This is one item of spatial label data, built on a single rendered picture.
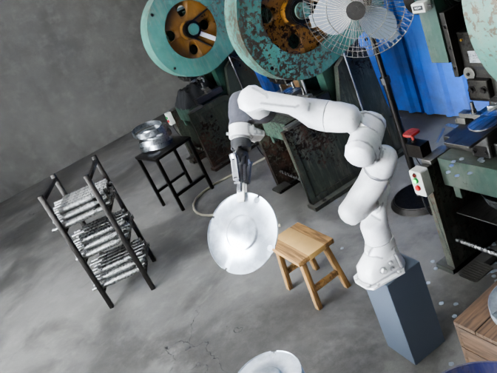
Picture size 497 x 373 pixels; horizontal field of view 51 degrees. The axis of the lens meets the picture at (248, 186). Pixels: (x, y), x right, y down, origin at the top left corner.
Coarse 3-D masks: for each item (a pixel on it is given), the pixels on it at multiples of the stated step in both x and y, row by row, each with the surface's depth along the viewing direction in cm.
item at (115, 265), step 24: (48, 192) 346; (72, 192) 366; (96, 192) 338; (72, 216) 347; (120, 216) 368; (96, 240) 357; (120, 240) 356; (144, 240) 400; (96, 264) 379; (120, 264) 369; (144, 264) 371; (96, 288) 368
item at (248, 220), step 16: (224, 208) 191; (240, 208) 187; (256, 208) 184; (272, 208) 181; (224, 224) 190; (240, 224) 185; (256, 224) 183; (272, 224) 179; (208, 240) 192; (224, 240) 188; (240, 240) 184; (256, 240) 182; (272, 240) 178; (224, 256) 187; (240, 256) 184; (256, 256) 180; (240, 272) 182
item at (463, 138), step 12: (480, 120) 224; (492, 120) 220; (456, 132) 224; (468, 132) 220; (480, 132) 216; (492, 132) 214; (444, 144) 221; (456, 144) 215; (468, 144) 211; (480, 144) 221; (492, 144) 218; (480, 156) 225; (492, 156) 220
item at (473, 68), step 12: (468, 36) 209; (468, 48) 212; (468, 60) 215; (468, 72) 217; (480, 72) 213; (468, 84) 218; (480, 84) 213; (492, 84) 211; (480, 96) 216; (492, 96) 213
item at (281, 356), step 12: (252, 360) 217; (264, 360) 214; (276, 360) 211; (288, 360) 208; (240, 372) 213; (252, 372) 211; (264, 372) 207; (276, 372) 205; (288, 372) 203; (300, 372) 201
